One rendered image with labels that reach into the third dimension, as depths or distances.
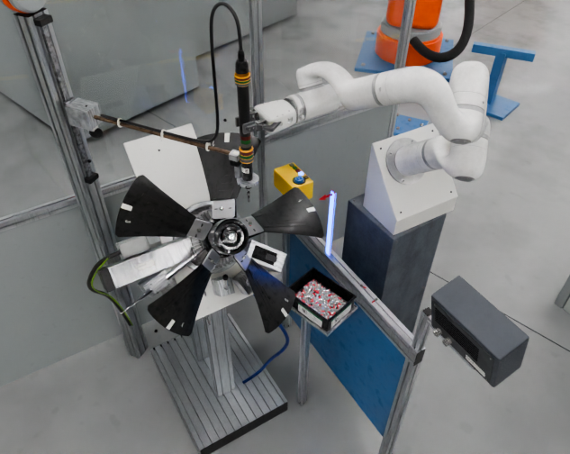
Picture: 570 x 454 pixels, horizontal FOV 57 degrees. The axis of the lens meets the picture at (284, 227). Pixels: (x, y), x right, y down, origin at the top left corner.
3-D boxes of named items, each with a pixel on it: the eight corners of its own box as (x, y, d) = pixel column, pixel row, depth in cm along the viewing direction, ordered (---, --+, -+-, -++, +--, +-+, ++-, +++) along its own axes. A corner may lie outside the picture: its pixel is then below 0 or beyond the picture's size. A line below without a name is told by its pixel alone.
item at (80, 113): (67, 126, 181) (59, 104, 175) (80, 116, 186) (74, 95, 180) (91, 132, 178) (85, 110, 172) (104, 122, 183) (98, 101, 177)
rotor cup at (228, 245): (209, 264, 180) (220, 266, 168) (194, 224, 178) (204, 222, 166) (246, 249, 185) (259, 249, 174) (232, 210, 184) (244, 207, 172)
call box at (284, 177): (273, 187, 230) (273, 167, 223) (293, 180, 234) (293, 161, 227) (293, 208, 220) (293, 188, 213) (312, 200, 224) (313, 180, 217)
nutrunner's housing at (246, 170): (239, 189, 168) (230, 51, 137) (245, 182, 170) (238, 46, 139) (250, 192, 167) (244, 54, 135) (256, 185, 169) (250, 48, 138)
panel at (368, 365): (288, 313, 285) (290, 224, 241) (289, 313, 286) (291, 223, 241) (384, 440, 234) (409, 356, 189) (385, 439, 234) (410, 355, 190)
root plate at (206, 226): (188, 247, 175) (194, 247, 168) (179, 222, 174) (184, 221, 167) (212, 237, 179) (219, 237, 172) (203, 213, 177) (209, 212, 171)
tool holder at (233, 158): (227, 183, 166) (224, 158, 159) (237, 170, 171) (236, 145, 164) (252, 190, 163) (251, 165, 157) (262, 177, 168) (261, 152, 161)
